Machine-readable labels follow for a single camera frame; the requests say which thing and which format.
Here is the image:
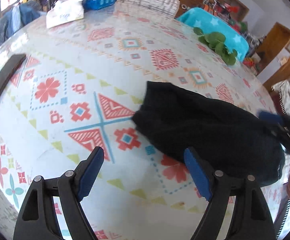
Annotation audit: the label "black pants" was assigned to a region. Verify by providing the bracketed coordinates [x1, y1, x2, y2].
[132, 81, 285, 186]

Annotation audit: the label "green leafy vegetable bunch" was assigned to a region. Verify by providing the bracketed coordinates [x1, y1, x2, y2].
[193, 27, 238, 66]

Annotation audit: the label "black phone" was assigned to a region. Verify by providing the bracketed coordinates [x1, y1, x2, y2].
[0, 54, 26, 96]

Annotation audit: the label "turquoise star towel chair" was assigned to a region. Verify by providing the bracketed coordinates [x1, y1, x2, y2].
[176, 8, 249, 62]

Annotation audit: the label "white grey patterned chair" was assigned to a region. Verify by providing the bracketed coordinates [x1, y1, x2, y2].
[116, 0, 181, 18]

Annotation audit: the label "white tissue box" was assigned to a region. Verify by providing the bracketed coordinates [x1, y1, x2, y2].
[46, 0, 84, 29]

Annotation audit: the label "blue tissue pack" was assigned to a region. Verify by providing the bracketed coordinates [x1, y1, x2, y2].
[83, 0, 116, 10]

